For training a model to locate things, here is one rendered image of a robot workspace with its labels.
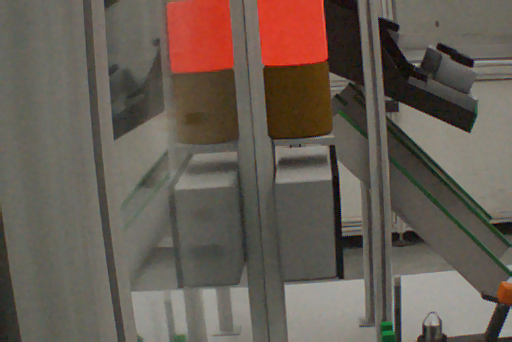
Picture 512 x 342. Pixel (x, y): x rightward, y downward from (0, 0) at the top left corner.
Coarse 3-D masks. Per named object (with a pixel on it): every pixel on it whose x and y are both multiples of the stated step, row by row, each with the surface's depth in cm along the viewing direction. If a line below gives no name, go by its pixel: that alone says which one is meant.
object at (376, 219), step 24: (360, 0) 108; (360, 24) 109; (384, 120) 111; (384, 144) 111; (384, 168) 112; (384, 192) 112; (384, 216) 113; (384, 240) 114; (384, 264) 114; (384, 288) 115; (384, 312) 115
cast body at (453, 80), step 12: (444, 60) 115; (456, 60) 115; (468, 60) 115; (444, 72) 115; (456, 72) 115; (468, 72) 114; (420, 84) 117; (432, 84) 115; (444, 84) 115; (456, 84) 115; (468, 84) 115; (444, 96) 116; (456, 96) 115; (468, 96) 115; (468, 108) 115
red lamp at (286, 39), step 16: (272, 0) 69; (288, 0) 69; (304, 0) 69; (320, 0) 70; (272, 16) 69; (288, 16) 69; (304, 16) 69; (320, 16) 70; (272, 32) 70; (288, 32) 69; (304, 32) 69; (320, 32) 70; (272, 48) 70; (288, 48) 69; (304, 48) 70; (320, 48) 70; (272, 64) 70
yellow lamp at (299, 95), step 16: (288, 64) 71; (304, 64) 70; (320, 64) 71; (272, 80) 70; (288, 80) 70; (304, 80) 70; (320, 80) 71; (272, 96) 71; (288, 96) 70; (304, 96) 70; (320, 96) 71; (272, 112) 71; (288, 112) 70; (304, 112) 70; (320, 112) 71; (272, 128) 71; (288, 128) 71; (304, 128) 71; (320, 128) 71
